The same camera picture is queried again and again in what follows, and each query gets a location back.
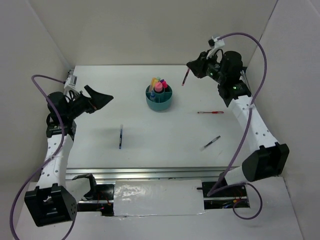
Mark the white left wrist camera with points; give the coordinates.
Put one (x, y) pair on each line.
(70, 84)

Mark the red refill pen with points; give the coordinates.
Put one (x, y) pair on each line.
(185, 77)

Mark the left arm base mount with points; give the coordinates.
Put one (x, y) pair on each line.
(91, 196)

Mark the red gel pen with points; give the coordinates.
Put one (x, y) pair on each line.
(210, 112)

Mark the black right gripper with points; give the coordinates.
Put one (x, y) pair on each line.
(197, 66)

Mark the teal round organizer container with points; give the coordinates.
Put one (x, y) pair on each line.
(162, 100)

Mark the pink bottle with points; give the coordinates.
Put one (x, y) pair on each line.
(158, 87)

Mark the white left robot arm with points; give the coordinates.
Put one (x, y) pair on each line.
(52, 201)

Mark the aluminium table frame rail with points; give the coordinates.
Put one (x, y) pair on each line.
(155, 144)

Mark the blue refill pen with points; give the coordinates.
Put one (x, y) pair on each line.
(121, 136)

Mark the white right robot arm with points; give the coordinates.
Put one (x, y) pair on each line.
(267, 156)

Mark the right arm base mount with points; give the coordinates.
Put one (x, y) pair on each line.
(224, 199)

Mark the black gel pen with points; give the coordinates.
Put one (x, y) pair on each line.
(210, 143)

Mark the yellow highlighter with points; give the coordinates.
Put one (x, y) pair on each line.
(152, 85)

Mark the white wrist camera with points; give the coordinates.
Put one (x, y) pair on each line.
(70, 84)
(215, 44)

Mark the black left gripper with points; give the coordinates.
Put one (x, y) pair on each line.
(97, 100)

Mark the blue cap spray bottle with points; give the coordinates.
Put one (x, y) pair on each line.
(152, 96)

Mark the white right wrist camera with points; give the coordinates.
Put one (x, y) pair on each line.
(215, 44)

